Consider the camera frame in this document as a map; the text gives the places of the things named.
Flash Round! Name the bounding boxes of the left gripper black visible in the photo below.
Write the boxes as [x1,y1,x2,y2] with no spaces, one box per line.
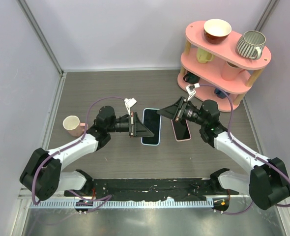
[107,112,154,138]

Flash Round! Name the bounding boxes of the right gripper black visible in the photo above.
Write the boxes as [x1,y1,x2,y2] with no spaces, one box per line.
[157,96,207,126]

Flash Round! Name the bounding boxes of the blue phone case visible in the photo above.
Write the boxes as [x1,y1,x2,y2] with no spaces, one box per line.
[141,108,162,147]

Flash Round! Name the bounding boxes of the pink phone case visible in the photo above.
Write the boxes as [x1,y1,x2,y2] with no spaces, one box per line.
[171,119,192,142]

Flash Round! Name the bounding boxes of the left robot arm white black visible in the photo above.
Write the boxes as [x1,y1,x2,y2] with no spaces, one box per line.
[19,106,154,205]

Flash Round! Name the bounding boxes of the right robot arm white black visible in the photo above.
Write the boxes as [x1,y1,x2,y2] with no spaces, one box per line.
[158,97,290,210]

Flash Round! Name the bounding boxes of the dark green mug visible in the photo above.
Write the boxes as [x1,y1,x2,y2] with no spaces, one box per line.
[183,71,200,84]

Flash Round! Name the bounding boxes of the blue mug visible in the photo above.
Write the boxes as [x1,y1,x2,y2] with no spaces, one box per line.
[214,88,230,99]

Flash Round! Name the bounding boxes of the yellow mug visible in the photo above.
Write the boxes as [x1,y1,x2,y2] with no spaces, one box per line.
[196,48,215,63]

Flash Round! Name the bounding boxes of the pink three-tier shelf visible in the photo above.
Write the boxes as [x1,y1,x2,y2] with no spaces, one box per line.
[177,19,271,112]

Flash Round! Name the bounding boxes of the pink mug on shelf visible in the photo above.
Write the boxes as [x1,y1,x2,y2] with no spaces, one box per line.
[221,61,245,81]

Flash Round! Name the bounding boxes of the red bowl white inside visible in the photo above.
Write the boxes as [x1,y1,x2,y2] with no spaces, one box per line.
[203,19,232,44]

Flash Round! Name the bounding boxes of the grey striped mug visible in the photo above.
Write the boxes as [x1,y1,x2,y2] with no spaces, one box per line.
[236,30,266,60]

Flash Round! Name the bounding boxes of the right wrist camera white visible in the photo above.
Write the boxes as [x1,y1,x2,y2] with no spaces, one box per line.
[185,83,200,101]

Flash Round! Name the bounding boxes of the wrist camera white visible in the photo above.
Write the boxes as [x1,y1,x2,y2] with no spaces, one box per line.
[124,98,137,114]
[185,83,200,101]

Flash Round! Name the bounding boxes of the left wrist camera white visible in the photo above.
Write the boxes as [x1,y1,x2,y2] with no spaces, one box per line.
[124,98,137,114]

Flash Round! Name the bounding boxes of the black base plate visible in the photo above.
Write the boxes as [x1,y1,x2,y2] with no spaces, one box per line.
[77,178,239,202]

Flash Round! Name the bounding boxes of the white slotted cable duct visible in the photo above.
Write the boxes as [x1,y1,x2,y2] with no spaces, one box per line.
[29,198,213,209]

